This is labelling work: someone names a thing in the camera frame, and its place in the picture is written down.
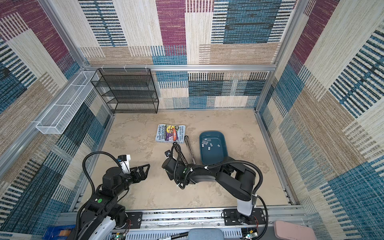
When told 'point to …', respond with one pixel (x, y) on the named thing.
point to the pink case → (284, 230)
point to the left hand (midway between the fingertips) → (143, 165)
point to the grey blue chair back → (205, 234)
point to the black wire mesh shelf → (127, 90)
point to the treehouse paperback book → (171, 133)
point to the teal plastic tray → (216, 154)
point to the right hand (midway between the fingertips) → (173, 168)
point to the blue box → (58, 233)
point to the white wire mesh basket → (59, 117)
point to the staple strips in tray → (205, 142)
